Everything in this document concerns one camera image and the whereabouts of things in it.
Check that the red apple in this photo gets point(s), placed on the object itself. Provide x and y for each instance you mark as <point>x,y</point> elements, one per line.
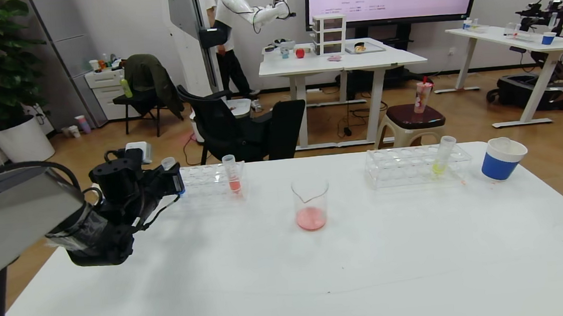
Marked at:
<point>300,53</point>

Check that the small white cup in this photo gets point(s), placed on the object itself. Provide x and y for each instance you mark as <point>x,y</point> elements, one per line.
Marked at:
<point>74,131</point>

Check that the white bowl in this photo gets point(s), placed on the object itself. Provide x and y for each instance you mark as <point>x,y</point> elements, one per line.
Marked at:
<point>284,43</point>

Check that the clear drawer organizer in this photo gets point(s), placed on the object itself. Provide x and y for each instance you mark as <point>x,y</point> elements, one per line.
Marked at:
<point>329,33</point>

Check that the dark green jacket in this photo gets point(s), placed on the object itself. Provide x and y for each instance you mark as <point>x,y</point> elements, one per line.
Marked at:
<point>152,82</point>

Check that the white power strip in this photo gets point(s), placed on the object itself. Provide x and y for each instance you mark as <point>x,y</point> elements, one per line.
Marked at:
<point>256,104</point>

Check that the white humanoid robot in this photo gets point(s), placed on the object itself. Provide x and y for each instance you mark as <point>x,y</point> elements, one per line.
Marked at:
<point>191,34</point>

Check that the black swivel chair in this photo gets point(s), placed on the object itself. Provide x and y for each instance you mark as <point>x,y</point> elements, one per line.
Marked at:
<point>286,127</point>

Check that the small black chair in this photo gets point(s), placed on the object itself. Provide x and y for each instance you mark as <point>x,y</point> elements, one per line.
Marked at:
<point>131,103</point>

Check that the drink cup with red straw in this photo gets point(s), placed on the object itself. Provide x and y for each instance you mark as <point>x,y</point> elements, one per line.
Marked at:
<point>422,96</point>

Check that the person in white shirt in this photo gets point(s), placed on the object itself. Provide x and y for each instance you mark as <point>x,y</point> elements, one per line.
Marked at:
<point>234,66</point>

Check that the white double desk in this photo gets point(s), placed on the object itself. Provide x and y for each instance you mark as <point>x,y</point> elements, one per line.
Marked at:
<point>344,62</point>

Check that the clear glass beaker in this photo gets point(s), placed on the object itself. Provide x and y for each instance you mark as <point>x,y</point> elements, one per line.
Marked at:
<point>311,211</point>

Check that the clear acrylic test tube rack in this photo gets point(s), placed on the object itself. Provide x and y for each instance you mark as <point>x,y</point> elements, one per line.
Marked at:
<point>213,183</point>
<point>403,168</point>

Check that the black mesh office chair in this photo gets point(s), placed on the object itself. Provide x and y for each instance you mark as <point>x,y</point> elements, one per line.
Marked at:
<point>219,127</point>

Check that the blue pigment test tube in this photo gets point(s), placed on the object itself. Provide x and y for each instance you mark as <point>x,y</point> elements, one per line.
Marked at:
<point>168,163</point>

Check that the grey tray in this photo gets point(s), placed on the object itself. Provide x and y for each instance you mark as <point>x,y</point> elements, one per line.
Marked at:
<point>366,48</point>

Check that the small light blue glass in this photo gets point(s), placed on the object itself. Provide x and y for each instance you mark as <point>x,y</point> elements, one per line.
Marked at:
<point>285,52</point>

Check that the white plant pot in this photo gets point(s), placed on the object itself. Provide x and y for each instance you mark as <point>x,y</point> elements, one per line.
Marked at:
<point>24,143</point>

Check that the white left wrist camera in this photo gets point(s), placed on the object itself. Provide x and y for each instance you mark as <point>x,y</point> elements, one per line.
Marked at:
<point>139,152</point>

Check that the green bottle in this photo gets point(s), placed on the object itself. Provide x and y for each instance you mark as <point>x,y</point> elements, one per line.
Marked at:
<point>127,89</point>

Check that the purple tumbler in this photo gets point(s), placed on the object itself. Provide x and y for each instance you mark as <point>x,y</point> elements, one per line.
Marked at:
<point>83,125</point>

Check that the small pink item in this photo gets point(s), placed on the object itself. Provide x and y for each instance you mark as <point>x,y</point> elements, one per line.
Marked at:
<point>335,58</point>

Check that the white single desk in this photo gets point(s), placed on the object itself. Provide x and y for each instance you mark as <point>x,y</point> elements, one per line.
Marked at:
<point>528,43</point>

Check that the white drawer cabinet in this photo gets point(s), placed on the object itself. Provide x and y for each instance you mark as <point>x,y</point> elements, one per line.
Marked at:
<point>105,91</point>

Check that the brown top stool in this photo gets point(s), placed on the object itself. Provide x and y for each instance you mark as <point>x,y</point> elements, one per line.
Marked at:
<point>416,117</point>

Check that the blue cup with white rim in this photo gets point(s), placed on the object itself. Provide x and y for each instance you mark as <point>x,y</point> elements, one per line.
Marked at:
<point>499,166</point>
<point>548,39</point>

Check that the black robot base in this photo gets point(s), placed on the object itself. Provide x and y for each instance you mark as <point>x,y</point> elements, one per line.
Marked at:
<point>527,93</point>

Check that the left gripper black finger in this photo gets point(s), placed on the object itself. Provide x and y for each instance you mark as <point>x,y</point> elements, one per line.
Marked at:
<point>172,187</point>
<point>174,172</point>

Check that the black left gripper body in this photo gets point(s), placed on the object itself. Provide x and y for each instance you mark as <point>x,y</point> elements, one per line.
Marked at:
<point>176,180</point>

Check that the yellow pigment test tube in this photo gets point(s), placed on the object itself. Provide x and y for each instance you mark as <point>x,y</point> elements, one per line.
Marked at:
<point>441,162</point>

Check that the grey metal locker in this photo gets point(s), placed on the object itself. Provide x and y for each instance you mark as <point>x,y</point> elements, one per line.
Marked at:
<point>71,44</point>

